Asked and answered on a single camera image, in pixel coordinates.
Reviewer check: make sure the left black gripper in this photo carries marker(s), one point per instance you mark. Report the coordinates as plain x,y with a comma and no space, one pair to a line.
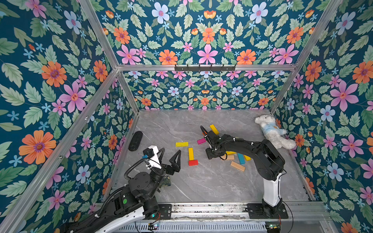
170,170

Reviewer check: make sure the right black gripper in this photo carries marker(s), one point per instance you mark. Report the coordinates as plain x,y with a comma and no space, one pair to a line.
212,144

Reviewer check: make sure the long yellow block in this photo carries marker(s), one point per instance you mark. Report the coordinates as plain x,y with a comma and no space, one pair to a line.
190,154

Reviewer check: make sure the red block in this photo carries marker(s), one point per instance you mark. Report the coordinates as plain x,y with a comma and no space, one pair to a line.
193,162

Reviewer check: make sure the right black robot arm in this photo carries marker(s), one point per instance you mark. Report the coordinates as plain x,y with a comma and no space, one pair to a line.
268,161

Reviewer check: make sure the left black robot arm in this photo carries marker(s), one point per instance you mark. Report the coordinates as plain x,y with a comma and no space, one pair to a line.
136,200

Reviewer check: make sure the yellow block at back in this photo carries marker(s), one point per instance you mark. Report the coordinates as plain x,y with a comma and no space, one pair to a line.
214,129

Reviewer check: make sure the magenta block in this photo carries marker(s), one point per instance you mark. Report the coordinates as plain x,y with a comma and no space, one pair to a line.
201,141

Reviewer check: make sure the yellow flat block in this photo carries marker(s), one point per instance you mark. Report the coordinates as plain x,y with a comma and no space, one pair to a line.
181,144

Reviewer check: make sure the floral patterned pouch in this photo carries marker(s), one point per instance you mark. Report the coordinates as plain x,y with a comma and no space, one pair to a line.
165,182

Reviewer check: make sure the natural wood block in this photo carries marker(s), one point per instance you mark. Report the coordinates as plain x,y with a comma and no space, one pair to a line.
238,166
230,157

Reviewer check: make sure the black oval case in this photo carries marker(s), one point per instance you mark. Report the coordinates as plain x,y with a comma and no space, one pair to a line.
135,141

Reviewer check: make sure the teal blue block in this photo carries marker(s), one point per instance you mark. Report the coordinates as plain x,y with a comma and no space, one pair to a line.
241,159

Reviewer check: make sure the white teddy bear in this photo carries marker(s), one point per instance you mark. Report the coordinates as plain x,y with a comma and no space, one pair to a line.
273,133

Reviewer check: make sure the metal base rail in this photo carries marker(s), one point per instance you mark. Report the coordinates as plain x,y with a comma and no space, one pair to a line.
289,210

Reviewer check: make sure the black hook rail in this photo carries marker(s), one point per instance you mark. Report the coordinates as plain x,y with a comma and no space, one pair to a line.
198,68

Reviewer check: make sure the horizontal aluminium frame bar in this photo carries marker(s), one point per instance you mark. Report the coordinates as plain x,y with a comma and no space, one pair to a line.
258,67

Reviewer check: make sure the left aluminium frame bar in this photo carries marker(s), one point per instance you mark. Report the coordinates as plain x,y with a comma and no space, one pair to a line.
30,195

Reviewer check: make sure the aluminium frame post back left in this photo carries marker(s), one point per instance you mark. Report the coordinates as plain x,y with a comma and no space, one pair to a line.
104,43

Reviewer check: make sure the aluminium frame post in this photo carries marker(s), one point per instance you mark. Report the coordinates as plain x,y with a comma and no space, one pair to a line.
104,43
323,22

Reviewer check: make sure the aluminium frame post back right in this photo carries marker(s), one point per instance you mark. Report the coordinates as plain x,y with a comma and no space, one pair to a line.
323,22

